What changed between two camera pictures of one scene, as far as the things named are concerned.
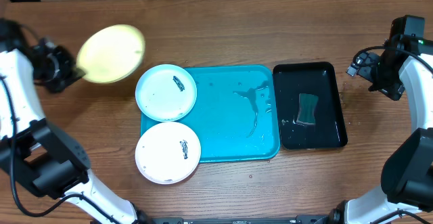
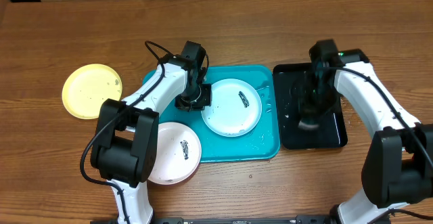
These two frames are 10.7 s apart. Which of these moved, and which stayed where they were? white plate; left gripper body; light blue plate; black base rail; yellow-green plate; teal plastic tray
Moved: yellow-green plate; left gripper body; light blue plate
Stayed: teal plastic tray; white plate; black base rail
